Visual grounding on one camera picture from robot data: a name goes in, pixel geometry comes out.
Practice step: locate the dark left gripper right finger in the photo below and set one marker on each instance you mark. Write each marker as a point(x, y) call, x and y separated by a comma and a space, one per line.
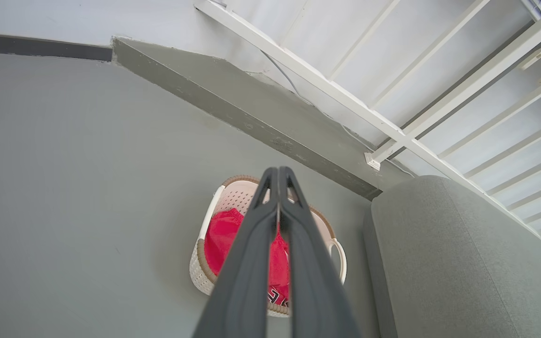
point(313, 281)

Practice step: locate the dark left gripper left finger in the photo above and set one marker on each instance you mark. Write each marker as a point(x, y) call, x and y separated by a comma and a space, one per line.
point(247, 263)

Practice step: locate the white perforated laundry basket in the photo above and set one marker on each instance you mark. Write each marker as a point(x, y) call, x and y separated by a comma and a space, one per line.
point(235, 196)

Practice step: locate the red jersey garment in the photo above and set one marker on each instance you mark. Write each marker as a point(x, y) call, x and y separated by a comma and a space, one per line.
point(221, 234)

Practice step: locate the grey fabric sofa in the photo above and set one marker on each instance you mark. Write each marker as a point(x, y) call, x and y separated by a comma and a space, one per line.
point(449, 263)

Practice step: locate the grey concrete step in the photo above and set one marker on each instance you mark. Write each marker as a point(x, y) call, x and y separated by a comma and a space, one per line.
point(233, 94)

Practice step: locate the white railing fence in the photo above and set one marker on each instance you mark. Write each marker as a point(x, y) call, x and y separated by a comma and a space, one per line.
point(345, 97)

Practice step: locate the black wall baseboard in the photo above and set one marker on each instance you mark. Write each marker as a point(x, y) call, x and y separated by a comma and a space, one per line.
point(40, 47)

